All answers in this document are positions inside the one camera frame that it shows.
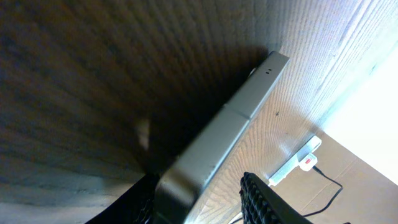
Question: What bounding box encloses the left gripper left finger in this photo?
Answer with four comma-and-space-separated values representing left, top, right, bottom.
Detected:
86, 174, 160, 224

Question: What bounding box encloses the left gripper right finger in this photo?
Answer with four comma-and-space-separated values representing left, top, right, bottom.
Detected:
239, 172, 312, 224

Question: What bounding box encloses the black charger cable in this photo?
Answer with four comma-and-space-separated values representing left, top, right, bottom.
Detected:
229, 166, 345, 224

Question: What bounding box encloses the black usb charger plug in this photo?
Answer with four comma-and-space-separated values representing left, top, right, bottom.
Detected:
312, 166, 324, 175

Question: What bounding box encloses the white power strip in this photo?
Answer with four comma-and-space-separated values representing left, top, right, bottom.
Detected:
268, 136, 322, 186

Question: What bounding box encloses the white power strip cord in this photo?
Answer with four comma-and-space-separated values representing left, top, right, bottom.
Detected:
228, 211, 245, 224

